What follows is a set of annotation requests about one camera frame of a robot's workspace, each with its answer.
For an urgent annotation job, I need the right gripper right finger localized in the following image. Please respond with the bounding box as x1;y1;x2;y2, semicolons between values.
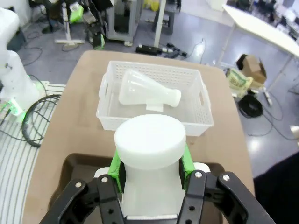
178;142;276;224

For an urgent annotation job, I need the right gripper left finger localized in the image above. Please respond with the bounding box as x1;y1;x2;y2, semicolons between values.
46;150;128;224

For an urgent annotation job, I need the white plastic conical flask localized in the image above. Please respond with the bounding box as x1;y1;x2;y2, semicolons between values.
114;113;187;217
118;69;182;108

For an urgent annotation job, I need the dark brown serving tray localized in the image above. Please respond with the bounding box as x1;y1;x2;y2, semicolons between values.
48;153;255;224

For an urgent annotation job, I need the person in black sweater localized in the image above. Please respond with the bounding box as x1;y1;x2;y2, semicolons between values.
253;149;299;224

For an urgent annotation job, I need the white perforated plastic basket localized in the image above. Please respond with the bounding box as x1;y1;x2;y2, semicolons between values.
95;60;215;137

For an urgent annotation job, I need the white slatted base platform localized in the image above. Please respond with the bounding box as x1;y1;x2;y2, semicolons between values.
0;80;66;224

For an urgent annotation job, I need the white sack with green print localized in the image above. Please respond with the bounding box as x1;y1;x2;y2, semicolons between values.
227;68;254;99

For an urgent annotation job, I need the brown cardboard box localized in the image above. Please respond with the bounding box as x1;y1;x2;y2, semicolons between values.
235;54;267;84

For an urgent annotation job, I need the bright green device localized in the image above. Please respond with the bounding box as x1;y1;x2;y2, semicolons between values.
93;32;106;50
69;5;85;23

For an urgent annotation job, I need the black cylinder device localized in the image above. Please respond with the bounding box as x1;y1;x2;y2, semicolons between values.
135;45;164;56

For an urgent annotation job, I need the white floor stand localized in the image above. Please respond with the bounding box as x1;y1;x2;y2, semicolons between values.
54;3;85;45

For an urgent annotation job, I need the grey metal cabinet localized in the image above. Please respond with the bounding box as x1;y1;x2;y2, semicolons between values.
106;0;139;42

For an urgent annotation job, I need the white side table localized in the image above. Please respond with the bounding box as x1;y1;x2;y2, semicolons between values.
219;4;299;94

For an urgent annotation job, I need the black cable coil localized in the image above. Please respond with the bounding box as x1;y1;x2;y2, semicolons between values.
240;94;263;118

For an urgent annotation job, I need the white table post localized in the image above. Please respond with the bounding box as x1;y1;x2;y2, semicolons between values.
153;0;169;48

